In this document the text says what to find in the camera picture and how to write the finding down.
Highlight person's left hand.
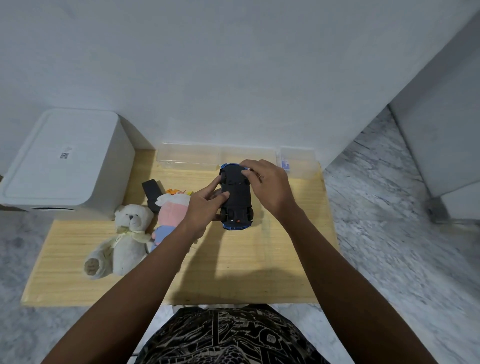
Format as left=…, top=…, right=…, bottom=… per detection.
left=181, top=175, right=231, bottom=241

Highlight person's right hand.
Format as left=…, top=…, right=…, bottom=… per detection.
left=239, top=159, right=301, bottom=223

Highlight blue and black toy car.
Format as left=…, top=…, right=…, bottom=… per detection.
left=218, top=163, right=256, bottom=232

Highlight person's right forearm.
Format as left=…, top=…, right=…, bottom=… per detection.
left=280, top=204, right=440, bottom=364

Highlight person's left forearm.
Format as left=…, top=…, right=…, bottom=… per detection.
left=40, top=222, right=206, bottom=364

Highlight clear plastic container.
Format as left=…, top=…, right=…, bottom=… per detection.
left=219, top=146, right=281, bottom=178

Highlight large clear plastic box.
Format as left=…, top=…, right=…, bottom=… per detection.
left=156, top=142, right=222, bottom=174

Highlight small clear box, blue contents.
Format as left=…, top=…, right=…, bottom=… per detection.
left=279, top=146, right=320, bottom=182

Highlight pink plush doll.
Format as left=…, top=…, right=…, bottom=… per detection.
left=149, top=192, right=196, bottom=253

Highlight black rectangular block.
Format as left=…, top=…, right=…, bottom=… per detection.
left=141, top=179, right=163, bottom=214

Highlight white teddy bear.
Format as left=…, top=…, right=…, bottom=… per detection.
left=83, top=204, right=155, bottom=281

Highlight white lidded storage box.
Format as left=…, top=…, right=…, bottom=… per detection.
left=0, top=108, right=136, bottom=222

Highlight black patterned clothing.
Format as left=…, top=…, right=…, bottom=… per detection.
left=134, top=304, right=331, bottom=364

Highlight white cabinet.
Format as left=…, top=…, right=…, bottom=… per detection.
left=387, top=35, right=480, bottom=224

